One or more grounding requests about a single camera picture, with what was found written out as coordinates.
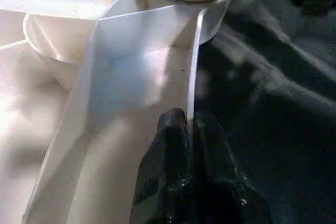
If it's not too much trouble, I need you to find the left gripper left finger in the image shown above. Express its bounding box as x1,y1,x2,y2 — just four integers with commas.
129,108,195,224

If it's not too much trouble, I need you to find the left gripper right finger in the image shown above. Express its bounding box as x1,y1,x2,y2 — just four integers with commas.
190,112,274,224

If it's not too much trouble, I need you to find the white plastic table top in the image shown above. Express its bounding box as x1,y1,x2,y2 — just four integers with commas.
0,0,233,224

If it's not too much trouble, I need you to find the black work mat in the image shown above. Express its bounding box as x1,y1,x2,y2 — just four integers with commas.
189,0,336,224

